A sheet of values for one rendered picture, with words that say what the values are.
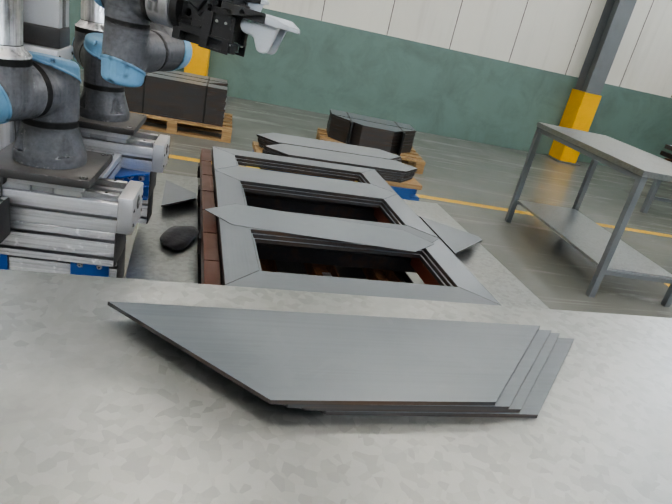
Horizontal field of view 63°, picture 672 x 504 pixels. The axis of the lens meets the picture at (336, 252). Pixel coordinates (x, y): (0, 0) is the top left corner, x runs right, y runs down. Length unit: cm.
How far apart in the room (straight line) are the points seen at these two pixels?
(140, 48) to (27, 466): 72
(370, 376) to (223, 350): 19
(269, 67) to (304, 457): 820
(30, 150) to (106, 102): 50
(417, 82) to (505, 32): 151
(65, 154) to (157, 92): 467
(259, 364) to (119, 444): 18
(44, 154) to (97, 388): 78
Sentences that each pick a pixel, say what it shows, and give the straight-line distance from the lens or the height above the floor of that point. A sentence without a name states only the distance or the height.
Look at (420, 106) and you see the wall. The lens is 912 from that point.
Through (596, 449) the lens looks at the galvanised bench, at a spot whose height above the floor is 105.
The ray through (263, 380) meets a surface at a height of 107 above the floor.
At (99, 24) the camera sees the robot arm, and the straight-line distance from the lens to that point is 195.
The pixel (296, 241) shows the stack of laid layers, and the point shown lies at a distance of 167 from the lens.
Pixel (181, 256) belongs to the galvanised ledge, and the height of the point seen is 68.
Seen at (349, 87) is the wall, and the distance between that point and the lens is 882.
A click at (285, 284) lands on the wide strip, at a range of 136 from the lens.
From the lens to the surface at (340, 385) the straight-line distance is 68.
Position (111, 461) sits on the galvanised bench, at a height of 105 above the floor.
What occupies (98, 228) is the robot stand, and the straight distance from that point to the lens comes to 139.
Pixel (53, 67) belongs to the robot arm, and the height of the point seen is 125.
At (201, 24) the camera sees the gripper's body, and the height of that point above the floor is 141.
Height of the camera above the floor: 148
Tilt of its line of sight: 23 degrees down
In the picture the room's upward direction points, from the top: 13 degrees clockwise
